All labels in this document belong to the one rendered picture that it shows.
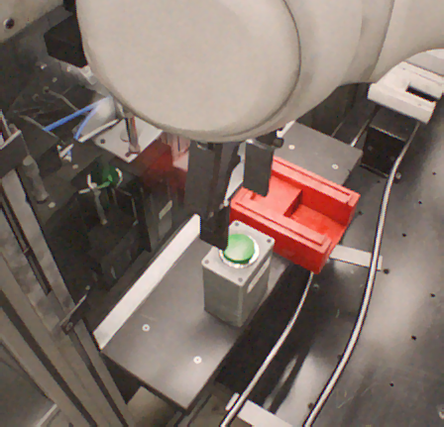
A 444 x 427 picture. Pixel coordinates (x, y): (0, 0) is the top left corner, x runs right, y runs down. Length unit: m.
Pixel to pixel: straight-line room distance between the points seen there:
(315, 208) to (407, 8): 0.65
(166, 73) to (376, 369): 0.86
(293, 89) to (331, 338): 0.84
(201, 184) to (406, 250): 0.74
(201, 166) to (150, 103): 0.27
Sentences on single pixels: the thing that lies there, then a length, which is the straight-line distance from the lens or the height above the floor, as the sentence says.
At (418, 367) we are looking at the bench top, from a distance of 1.00.
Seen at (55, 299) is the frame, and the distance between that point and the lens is 0.56.
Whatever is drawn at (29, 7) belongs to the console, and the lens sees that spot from 0.37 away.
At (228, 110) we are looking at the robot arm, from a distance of 0.16.
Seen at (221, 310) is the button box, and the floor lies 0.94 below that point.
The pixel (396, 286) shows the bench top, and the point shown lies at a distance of 1.06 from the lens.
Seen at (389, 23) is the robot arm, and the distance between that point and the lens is 0.19.
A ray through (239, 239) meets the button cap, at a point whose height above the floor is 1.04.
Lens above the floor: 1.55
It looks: 51 degrees down
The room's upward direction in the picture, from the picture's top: straight up
